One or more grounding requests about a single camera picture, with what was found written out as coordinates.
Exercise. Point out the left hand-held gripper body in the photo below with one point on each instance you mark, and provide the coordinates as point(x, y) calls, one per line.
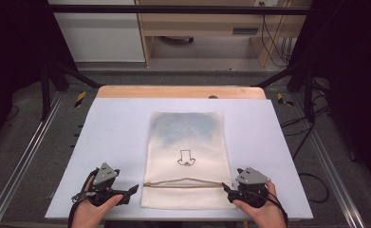
point(103, 177)

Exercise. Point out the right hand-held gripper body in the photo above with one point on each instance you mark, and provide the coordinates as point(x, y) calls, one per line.
point(252, 185)

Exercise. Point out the person's right hand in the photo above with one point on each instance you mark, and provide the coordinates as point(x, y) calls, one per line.
point(265, 215)

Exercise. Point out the person's left hand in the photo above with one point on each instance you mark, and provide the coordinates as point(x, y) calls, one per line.
point(91, 215)

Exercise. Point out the white foam board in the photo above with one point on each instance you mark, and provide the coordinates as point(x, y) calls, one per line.
point(116, 136)

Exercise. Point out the yellow black tape strip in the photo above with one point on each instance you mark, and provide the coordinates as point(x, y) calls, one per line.
point(80, 98)
point(282, 99)

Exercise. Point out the black metal stand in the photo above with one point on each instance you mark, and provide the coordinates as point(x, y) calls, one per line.
point(46, 95)
point(309, 95)

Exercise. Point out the wooden table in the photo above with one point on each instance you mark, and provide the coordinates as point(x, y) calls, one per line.
point(161, 91)

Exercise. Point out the white cabinet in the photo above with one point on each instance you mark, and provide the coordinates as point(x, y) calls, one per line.
point(101, 34)

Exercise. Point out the black curtain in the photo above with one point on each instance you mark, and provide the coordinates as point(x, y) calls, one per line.
point(12, 63)
point(354, 79)

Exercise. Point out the wooden desk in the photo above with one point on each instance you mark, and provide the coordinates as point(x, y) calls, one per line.
point(205, 22)

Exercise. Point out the aluminium floor rail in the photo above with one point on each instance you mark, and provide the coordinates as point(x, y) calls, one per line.
point(328, 164)
point(25, 158)

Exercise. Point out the black horizontal frame bar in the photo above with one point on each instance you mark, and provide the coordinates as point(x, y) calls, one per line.
point(173, 9)

